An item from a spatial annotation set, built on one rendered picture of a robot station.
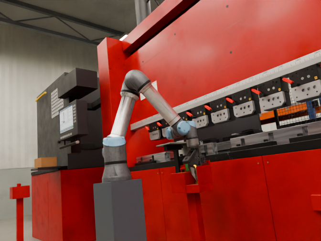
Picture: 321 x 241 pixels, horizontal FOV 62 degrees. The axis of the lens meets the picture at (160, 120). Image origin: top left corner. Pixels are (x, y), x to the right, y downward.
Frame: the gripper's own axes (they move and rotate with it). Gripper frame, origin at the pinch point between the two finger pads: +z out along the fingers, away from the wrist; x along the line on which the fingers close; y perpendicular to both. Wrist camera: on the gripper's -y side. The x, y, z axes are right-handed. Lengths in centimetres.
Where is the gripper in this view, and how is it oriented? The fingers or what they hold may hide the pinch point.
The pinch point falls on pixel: (197, 179)
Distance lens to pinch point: 166.7
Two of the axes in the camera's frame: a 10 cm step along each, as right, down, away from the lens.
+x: -7.6, 2.0, 6.2
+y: 6.4, -0.1, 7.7
